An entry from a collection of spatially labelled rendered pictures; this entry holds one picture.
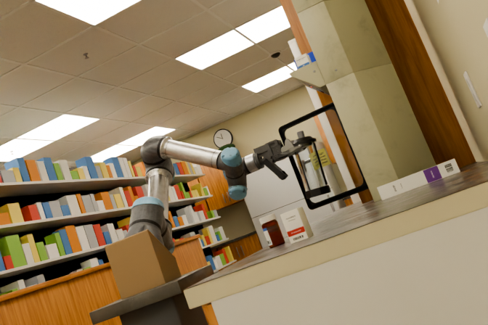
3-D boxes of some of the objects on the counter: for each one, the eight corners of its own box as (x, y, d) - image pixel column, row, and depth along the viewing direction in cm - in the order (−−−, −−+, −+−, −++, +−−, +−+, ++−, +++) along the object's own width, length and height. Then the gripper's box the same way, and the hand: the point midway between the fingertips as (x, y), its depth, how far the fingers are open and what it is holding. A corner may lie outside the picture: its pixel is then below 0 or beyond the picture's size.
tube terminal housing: (440, 175, 222) (367, 6, 234) (441, 177, 191) (357, -17, 203) (381, 196, 229) (313, 33, 241) (374, 202, 198) (296, 13, 210)
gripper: (247, 149, 222) (295, 129, 216) (259, 149, 236) (303, 132, 231) (255, 168, 220) (302, 149, 214) (266, 168, 235) (311, 151, 229)
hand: (303, 148), depth 222 cm, fingers closed on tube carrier, 9 cm apart
